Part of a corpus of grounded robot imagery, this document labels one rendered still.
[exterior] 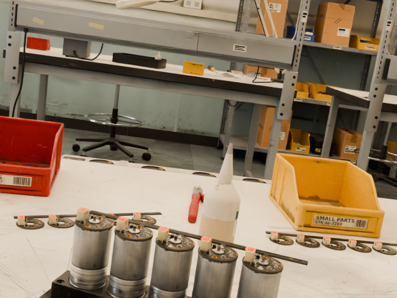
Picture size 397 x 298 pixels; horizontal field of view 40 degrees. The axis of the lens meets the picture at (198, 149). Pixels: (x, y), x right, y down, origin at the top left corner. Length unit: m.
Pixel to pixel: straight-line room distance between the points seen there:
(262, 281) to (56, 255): 0.20
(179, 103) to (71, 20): 2.28
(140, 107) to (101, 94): 0.35
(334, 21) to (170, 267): 4.17
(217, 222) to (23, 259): 0.17
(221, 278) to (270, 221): 0.29
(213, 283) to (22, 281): 0.15
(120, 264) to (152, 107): 4.38
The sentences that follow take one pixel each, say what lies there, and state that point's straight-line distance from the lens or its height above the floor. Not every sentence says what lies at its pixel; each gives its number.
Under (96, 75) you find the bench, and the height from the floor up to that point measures 0.69.
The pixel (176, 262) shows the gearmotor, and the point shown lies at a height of 0.80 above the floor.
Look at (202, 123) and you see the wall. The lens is 4.75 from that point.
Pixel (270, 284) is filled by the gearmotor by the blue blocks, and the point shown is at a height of 0.80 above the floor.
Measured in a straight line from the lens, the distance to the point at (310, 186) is 0.71.
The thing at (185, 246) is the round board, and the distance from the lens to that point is 0.34.
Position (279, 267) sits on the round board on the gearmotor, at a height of 0.81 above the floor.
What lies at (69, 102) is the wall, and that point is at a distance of 4.78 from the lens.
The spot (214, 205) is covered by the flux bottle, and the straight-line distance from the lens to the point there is 0.49.
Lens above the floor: 0.94
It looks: 12 degrees down
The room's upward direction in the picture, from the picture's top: 8 degrees clockwise
